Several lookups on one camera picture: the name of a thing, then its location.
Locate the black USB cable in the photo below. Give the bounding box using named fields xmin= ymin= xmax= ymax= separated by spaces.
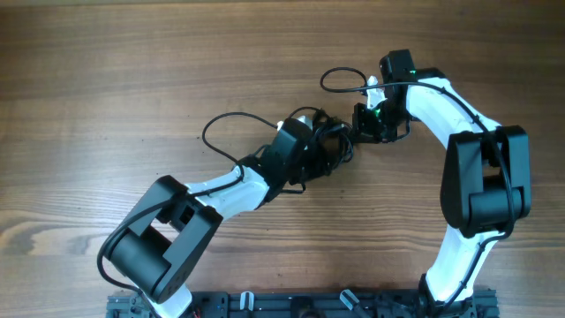
xmin=286 ymin=105 xmax=357 ymax=185

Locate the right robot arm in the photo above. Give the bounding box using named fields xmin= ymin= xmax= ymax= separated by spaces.
xmin=353 ymin=49 xmax=531 ymax=316

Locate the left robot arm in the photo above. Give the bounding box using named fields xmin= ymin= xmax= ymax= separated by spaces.
xmin=97 ymin=113 xmax=350 ymax=317

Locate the right camera black cable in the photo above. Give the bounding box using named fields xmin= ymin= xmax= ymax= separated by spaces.
xmin=319 ymin=66 xmax=516 ymax=310

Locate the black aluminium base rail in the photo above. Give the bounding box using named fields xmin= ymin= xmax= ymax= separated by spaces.
xmin=105 ymin=290 xmax=500 ymax=318

